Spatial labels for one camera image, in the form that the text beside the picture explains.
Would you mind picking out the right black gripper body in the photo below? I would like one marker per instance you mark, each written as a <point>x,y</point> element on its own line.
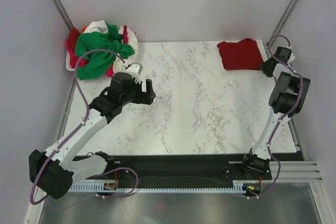
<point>264,66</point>

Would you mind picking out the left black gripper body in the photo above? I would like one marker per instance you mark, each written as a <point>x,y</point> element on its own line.
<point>137,96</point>

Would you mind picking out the dark red t shirt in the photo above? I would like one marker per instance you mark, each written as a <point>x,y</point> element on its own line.
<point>241,55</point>

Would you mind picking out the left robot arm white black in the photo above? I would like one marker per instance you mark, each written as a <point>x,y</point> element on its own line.
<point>54,170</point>

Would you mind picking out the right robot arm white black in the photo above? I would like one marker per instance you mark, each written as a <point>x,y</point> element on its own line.
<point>286,100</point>

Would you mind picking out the cream white t shirt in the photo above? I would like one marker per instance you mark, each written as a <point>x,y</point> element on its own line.
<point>128,51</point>

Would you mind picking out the green t shirt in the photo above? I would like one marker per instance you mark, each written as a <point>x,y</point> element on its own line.
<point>101,51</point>

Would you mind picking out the pink magenta t shirt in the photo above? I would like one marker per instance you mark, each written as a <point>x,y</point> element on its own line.
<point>72,59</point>

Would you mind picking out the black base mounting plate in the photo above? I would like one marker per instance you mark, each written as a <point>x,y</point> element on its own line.
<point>179,170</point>

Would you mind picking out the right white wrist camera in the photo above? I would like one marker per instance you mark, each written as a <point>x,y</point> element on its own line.
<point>292,56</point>

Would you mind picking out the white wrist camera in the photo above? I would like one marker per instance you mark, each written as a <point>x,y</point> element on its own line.
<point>292,56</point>
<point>134,70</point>

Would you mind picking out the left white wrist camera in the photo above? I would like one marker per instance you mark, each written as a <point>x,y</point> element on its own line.
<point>134,70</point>

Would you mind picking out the right aluminium frame post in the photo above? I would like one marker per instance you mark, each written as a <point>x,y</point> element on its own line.
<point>284,18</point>

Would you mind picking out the white slotted cable duct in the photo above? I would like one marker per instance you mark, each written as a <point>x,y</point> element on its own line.
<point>102,186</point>

